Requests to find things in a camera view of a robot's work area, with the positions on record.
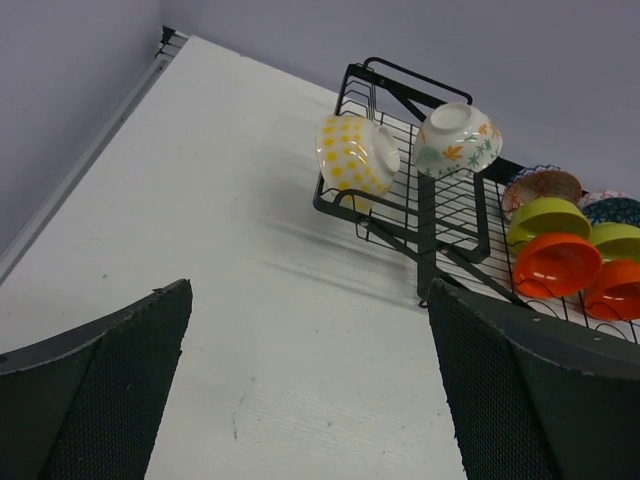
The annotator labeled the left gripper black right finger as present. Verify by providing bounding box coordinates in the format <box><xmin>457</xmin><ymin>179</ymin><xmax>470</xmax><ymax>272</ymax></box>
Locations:
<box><xmin>427</xmin><ymin>279</ymin><xmax>639</xmax><ymax>479</ymax></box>

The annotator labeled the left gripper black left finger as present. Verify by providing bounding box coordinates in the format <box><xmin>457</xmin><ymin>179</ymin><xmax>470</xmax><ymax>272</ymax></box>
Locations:
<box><xmin>1</xmin><ymin>279</ymin><xmax>193</xmax><ymax>479</ymax></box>

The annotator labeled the orange bowl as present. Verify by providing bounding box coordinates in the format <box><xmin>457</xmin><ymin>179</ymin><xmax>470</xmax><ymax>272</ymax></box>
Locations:
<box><xmin>584</xmin><ymin>259</ymin><xmax>639</xmax><ymax>321</ymax></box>
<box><xmin>512</xmin><ymin>233</ymin><xmax>603</xmax><ymax>299</ymax></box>

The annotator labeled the floral leaf pattern bowl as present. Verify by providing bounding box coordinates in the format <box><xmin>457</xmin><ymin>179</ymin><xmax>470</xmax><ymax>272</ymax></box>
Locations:
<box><xmin>412</xmin><ymin>102</ymin><xmax>503</xmax><ymax>179</ymax></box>

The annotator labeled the right lime green bowl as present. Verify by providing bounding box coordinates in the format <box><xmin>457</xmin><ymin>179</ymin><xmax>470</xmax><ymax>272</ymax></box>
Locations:
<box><xmin>588</xmin><ymin>222</ymin><xmax>640</xmax><ymax>263</ymax></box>

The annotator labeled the lime green bowl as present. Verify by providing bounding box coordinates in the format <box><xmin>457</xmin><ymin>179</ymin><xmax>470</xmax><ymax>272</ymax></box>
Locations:
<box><xmin>588</xmin><ymin>222</ymin><xmax>640</xmax><ymax>263</ymax></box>
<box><xmin>505</xmin><ymin>197</ymin><xmax>592</xmax><ymax>255</ymax></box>

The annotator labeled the left lime green bowl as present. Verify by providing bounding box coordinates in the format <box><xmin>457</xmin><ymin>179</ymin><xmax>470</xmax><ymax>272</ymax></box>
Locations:
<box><xmin>505</xmin><ymin>197</ymin><xmax>592</xmax><ymax>255</ymax></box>

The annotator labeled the blue patterned bowl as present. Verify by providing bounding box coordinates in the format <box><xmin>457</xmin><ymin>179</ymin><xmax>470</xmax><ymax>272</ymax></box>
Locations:
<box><xmin>578</xmin><ymin>190</ymin><xmax>640</xmax><ymax>227</ymax></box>

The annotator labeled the red patterned bowl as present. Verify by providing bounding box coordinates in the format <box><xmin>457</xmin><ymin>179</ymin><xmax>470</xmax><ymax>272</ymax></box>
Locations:
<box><xmin>501</xmin><ymin>165</ymin><xmax>583</xmax><ymax>221</ymax></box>

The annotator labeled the black wire dish rack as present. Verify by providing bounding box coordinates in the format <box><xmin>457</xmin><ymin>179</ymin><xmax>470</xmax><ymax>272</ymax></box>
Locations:
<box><xmin>313</xmin><ymin>57</ymin><xmax>639</xmax><ymax>343</ymax></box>

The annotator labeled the aluminium table edge rail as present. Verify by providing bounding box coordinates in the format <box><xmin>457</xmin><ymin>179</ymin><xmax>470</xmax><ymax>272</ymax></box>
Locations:
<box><xmin>1</xmin><ymin>26</ymin><xmax>189</xmax><ymax>283</ymax></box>

